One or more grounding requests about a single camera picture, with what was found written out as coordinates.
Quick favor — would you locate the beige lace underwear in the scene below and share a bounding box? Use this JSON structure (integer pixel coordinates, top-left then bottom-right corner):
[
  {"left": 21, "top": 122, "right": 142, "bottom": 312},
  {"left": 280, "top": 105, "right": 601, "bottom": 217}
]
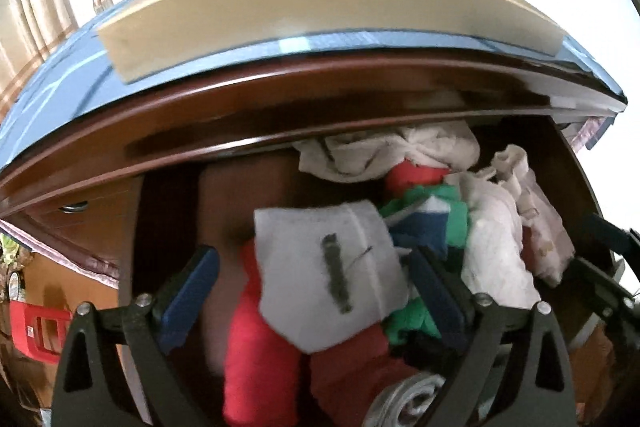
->
[{"left": 444, "top": 171, "right": 542, "bottom": 309}]

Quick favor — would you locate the small drawer with metal knob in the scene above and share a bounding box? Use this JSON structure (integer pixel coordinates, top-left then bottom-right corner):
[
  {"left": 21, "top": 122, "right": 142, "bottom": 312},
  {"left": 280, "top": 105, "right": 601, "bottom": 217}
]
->
[{"left": 30, "top": 177, "right": 146, "bottom": 268}]

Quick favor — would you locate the white underwear with grey mark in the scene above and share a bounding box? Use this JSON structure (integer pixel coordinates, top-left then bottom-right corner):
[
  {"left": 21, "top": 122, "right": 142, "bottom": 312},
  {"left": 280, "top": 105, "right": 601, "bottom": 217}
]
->
[{"left": 253, "top": 201, "right": 412, "bottom": 354}]

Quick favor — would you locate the dark red underwear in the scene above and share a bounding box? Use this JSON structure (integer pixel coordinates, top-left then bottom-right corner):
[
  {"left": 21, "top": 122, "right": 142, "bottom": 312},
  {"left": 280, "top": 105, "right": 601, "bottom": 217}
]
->
[{"left": 384, "top": 161, "right": 451, "bottom": 198}]

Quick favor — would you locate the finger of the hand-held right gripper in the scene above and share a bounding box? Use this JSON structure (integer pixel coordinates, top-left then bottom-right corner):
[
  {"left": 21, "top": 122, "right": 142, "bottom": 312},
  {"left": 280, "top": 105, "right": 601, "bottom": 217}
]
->
[
  {"left": 569, "top": 257, "right": 640, "bottom": 323},
  {"left": 580, "top": 212, "right": 640, "bottom": 260}
]

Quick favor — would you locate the grey striped underwear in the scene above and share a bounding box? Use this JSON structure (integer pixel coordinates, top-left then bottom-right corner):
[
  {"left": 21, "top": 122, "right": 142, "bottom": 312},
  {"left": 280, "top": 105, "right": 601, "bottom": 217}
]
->
[{"left": 362, "top": 371, "right": 448, "bottom": 427}]

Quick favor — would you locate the bright red underwear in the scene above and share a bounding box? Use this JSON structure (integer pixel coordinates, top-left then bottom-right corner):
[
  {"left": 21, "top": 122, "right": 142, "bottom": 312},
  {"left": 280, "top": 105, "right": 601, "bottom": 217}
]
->
[{"left": 221, "top": 241, "right": 433, "bottom": 427}]

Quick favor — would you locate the beige patterned curtain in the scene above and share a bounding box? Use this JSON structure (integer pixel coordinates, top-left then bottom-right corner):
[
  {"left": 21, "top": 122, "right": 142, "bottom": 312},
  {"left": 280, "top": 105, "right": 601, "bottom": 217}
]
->
[{"left": 0, "top": 0, "right": 81, "bottom": 118}]

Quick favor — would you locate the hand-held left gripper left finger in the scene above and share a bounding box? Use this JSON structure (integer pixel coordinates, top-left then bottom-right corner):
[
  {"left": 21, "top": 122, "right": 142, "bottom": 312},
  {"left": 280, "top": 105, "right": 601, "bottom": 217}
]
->
[{"left": 51, "top": 246, "right": 221, "bottom": 427}]

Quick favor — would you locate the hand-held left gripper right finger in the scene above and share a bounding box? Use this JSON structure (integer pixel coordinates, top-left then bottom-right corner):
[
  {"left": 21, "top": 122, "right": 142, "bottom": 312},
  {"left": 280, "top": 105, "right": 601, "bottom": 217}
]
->
[{"left": 407, "top": 246, "right": 588, "bottom": 427}]

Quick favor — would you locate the green and navy underwear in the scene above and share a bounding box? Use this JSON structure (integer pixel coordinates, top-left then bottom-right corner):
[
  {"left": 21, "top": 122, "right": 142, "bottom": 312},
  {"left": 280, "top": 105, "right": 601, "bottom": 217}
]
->
[{"left": 377, "top": 183, "right": 472, "bottom": 350}]

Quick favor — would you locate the red plastic stool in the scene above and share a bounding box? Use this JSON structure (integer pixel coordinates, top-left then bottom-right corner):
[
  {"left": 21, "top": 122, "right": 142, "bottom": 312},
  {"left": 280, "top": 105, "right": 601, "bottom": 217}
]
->
[{"left": 10, "top": 299, "right": 73, "bottom": 364}]

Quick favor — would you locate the blue plaid tablecloth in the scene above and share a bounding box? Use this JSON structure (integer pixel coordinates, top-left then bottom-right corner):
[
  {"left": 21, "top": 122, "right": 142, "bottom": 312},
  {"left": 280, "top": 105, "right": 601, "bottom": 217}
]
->
[{"left": 0, "top": 2, "right": 628, "bottom": 172}]

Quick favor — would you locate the pale pink underwear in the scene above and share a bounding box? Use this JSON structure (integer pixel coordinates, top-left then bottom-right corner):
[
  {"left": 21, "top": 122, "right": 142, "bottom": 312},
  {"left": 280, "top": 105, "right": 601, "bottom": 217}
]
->
[{"left": 490, "top": 145, "right": 576, "bottom": 289}]

